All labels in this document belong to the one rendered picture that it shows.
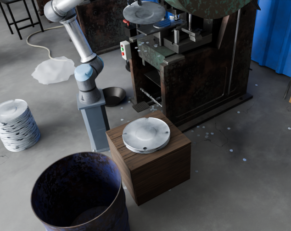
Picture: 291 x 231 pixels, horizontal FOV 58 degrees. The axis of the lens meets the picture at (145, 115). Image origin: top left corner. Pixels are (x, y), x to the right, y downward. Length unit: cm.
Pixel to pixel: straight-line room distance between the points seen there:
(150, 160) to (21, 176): 105
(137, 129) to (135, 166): 28
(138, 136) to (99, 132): 46
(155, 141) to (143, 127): 15
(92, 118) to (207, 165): 87
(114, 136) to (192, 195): 62
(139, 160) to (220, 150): 75
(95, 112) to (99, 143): 29
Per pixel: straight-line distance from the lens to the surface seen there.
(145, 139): 157
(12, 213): 199
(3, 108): 236
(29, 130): 230
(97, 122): 191
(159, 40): 197
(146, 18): 198
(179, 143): 158
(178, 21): 204
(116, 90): 265
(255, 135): 221
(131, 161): 151
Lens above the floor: 147
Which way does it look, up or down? 39 degrees down
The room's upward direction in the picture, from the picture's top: 6 degrees counter-clockwise
